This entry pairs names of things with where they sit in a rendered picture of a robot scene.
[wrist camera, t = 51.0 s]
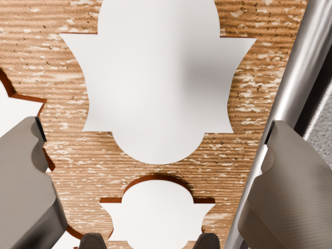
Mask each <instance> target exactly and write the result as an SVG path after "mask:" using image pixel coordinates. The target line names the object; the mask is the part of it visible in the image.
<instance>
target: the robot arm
mask: <svg viewBox="0 0 332 249"><path fill-rule="evenodd" d="M45 142H47V139H46V136H45V133H44V130H43V126H42V123H41V121H40V118H39V116H28V117H26V118H24V119H23V120H22V121H21V122H19V123H18V124H17V125H15V126H14V127H13V128H12V129H10V130H9V131H8V132H7V133H5V134H4V135H3V136H1V137H0V249H52V248H53V247H54V246H55V244H56V243H57V242H58V241H59V239H60V238H61V237H62V236H63V234H64V233H65V231H66V229H67V226H68V222H67V219H66V215H65V212H64V209H63V206H62V203H61V201H60V198H59V196H58V193H57V191H56V188H55V186H54V183H53V181H52V178H51V176H50V175H49V174H46V171H47V169H48V162H47V160H46V157H45V155H44V152H43V150H42V147H43V145H44V143H45ZM264 145H266V147H267V151H266V154H265V157H264V159H263V162H262V164H261V167H260V169H261V171H262V174H261V175H259V176H257V177H255V179H254V180H253V183H252V186H251V188H250V191H249V194H248V197H247V199H246V202H245V205H244V207H243V210H242V213H241V215H240V218H239V221H238V224H237V227H238V231H239V233H240V235H241V236H242V237H243V239H244V240H245V242H246V243H247V245H248V246H249V248H250V249H332V170H331V168H330V167H329V166H328V164H327V163H326V162H325V160H324V159H323V158H322V157H321V156H320V154H319V153H318V152H317V151H316V150H315V149H314V148H313V147H312V146H311V145H310V144H309V143H307V142H306V141H305V140H304V139H303V138H302V137H301V136H300V135H299V134H298V133H297V132H295V131H294V130H293V129H292V128H291V127H290V126H289V125H288V124H287V123H286V122H284V121H283V120H274V119H273V120H272V123H271V126H270V128H269V131H268V134H267V137H266V139H265V142H264ZM79 249H107V247H106V245H105V242H104V240H103V238H102V235H101V234H100V233H93V232H89V233H86V234H84V235H83V236H82V238H81V240H80V245H79ZM192 249H220V241H219V238H218V236H217V235H216V234H214V233H201V234H200V235H199V237H198V239H197V241H196V243H195V245H194V246H193V248H192Z"/></svg>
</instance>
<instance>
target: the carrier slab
mask: <svg viewBox="0 0 332 249"><path fill-rule="evenodd" d="M103 1H104V0H0V68H1V70H2V71H3V72H4V73H5V75H6V76H7V78H8V80H9V81H10V83H11V85H12V88H13V90H14V93H15V94H21V95H26V96H32V97H38V98H44V99H47V101H46V103H45V105H44V107H43V109H42V111H41V113H40V116H39V118H40V121H41V124H42V126H43V130H44V133H45V136H46V139H47V142H45V143H44V145H43V147H42V148H43V150H44V151H45V153H46V155H47V156H48V157H49V159H50V160H51V161H52V163H53V164H54V165H55V166H56V167H55V169H54V170H53V172H46V174H49V175H50V176H51V178H52V181H53V183H54V186H55V188H56V191H57V193H58V196H59V198H60V201H61V203H62V206H63V209H64V212H65V215H66V219H67V222H68V225H69V226H70V227H71V228H72V229H74V230H75V231H77V232H79V233H81V234H83V235H84V234H86V233H89V232H93V233H100V234H101V235H102V238H103V240H104V242H105V245H106V247H107V249H134V248H132V247H131V246H130V245H129V243H128V241H109V240H108V238H109V234H110V233H111V232H112V230H113V228H114V226H113V221H112V218H111V216H110V214H109V213H108V212H107V211H106V210H105V208H104V207H102V206H101V205H100V204H99V202H100V198H122V197H123V193H124V190H125V188H126V187H127V186H128V185H129V184H130V183H131V182H132V181H134V180H136V179H138V178H140V177H143V176H147V175H153V174H162V175H168V176H172V177H175V178H178V179H180V180H181V181H183V182H184V183H186V184H187V185H188V187H189V188H190V189H191V191H192V195H193V198H214V199H215V203H216V204H215V205H214V206H213V207H212V208H211V209H210V210H209V211H208V212H207V213H206V215H205V216H204V218H203V222H202V227H201V228H202V230H203V231H204V233H214V234H216V235H217V236H218V238H219V241H220V249H223V248H224V245H225V242H226V240H227V237H228V234H229V231H230V228H231V225H232V222H233V219H234V216H235V213H236V210H237V207H238V205H239V202H240V199H241V196H242V193H243V190H244V187H245V184H246V181H247V178H248V175H249V172H250V169H251V166H252V163H253V160H254V157H255V155H256V152H257V149H258V146H259V143H260V141H261V138H262V135H263V132H264V129H265V126H266V123H267V120H268V117H269V114H270V111H271V108H272V106H273V103H274V100H275V97H276V94H277V91H278V88H279V85H280V82H281V79H282V76H283V73H284V71H285V68H286V65H287V62H288V59H289V56H290V53H291V50H292V47H293V44H294V41H295V38H296V35H297V32H298V29H299V26H300V24H301V21H302V18H303V15H304V12H305V9H306V7H307V4H308V1H309V0H213V1H214V3H215V6H216V9H217V12H218V17H219V23H220V36H238V37H255V38H257V40H256V41H255V42H254V43H253V45H252V46H251V48H250V49H249V50H248V52H247V53H246V55H245V56H244V58H243V59H242V61H241V62H240V64H239V66H238V67H237V69H236V71H235V73H234V76H233V78H232V83H231V88H230V93H229V98H228V103H227V112H228V117H229V121H230V124H231V127H232V130H233V132H234V133H206V132H205V134H204V137H203V139H202V141H201V143H200V145H199V146H198V148H197V149H196V150H195V151H194V152H193V153H191V154H190V155H189V156H187V157H185V158H184V159H182V160H179V161H177V162H174V163H170V164H163V165H155V164H148V163H144V162H141V161H138V160H136V159H134V158H132V157H131V156H129V155H128V154H126V153H125V152H124V151H123V150H122V149H121V148H120V147H119V146H118V144H117V143H116V141H115V139H114V137H113V134H112V131H82V130H83V127H84V125H85V122H86V119H87V116H88V112H89V98H88V93H87V88H86V83H85V78H84V74H83V71H82V69H81V67H80V65H79V63H78V61H77V59H76V58H75V56H74V54H73V53H72V52H71V50H70V49H69V47H68V46H67V44H66V43H65V41H64V40H63V39H62V37H61V36H60V35H59V34H60V33H62V32H80V33H97V32H98V18H99V12H100V9H101V5H102V3H103Z"/></svg>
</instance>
